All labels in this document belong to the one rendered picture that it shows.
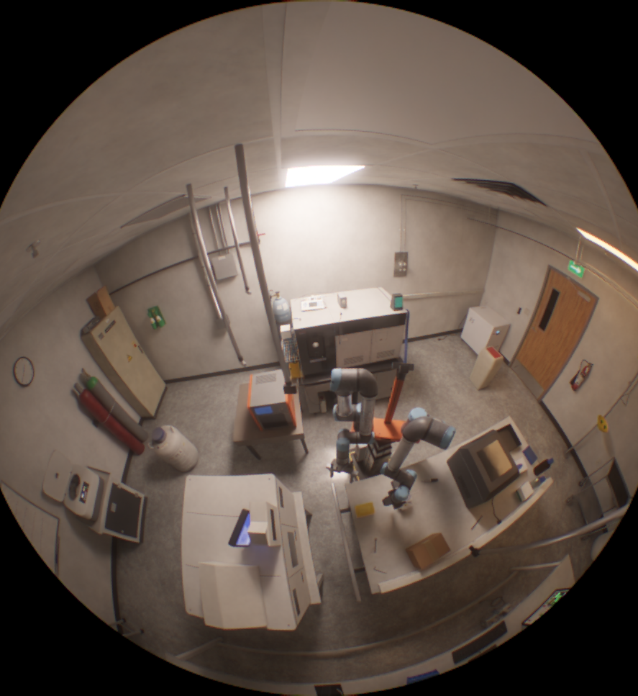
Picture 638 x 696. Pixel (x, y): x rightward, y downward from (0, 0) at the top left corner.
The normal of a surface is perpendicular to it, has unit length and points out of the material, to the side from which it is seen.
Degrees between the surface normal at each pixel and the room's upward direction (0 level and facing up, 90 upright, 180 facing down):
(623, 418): 90
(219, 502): 0
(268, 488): 0
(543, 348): 90
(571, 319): 90
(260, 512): 0
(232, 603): 40
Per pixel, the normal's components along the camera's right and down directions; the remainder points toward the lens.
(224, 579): 0.57, -0.70
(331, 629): -0.09, -0.77
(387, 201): 0.16, 0.61
